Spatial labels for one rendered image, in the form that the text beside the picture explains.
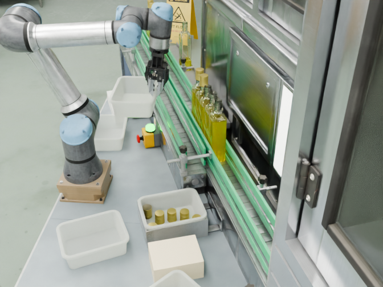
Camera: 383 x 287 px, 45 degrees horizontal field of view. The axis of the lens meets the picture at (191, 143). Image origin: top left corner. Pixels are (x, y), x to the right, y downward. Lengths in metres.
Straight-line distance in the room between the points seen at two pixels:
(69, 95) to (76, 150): 0.22
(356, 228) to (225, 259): 1.05
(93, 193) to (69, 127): 0.28
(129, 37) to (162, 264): 0.72
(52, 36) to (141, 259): 0.78
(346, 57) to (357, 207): 0.17
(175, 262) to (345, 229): 0.95
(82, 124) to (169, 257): 0.58
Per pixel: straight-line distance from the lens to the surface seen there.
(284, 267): 0.74
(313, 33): 0.55
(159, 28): 1.62
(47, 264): 1.65
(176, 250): 1.51
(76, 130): 1.69
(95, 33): 1.52
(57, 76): 1.76
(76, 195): 1.83
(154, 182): 1.90
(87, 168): 1.77
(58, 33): 1.54
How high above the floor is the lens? 1.93
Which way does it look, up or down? 34 degrees down
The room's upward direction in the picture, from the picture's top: straight up
